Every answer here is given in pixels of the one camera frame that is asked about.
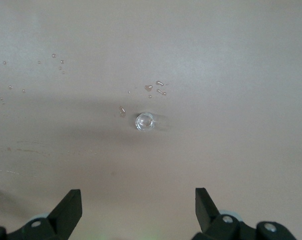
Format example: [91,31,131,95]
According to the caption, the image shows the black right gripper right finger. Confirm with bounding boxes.
[192,187,297,240]

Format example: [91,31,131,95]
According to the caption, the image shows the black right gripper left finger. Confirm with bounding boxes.
[0,189,83,240]

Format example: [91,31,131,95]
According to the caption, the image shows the clear glass measuring cup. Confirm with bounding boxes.
[135,112,155,133]

